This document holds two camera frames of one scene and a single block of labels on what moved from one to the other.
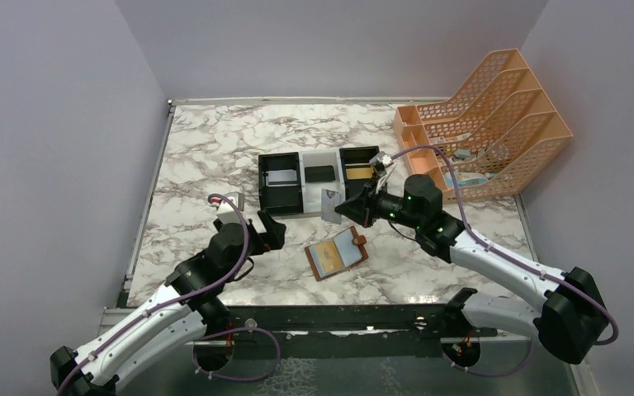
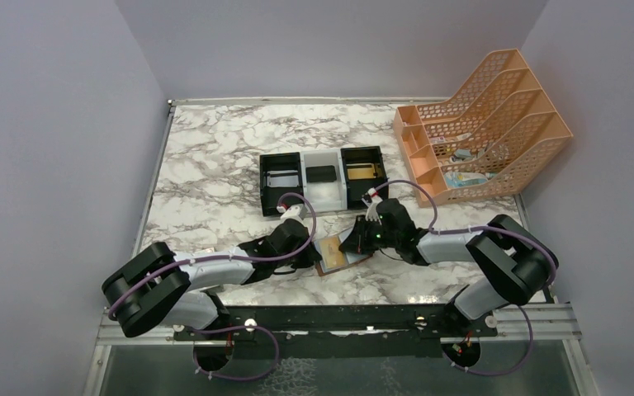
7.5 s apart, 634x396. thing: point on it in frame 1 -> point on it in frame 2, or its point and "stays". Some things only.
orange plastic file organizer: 498,128 stays
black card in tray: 319,174 stays
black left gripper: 262,235 -> 306,250
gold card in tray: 359,173 stays
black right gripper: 368,204 -> 361,235
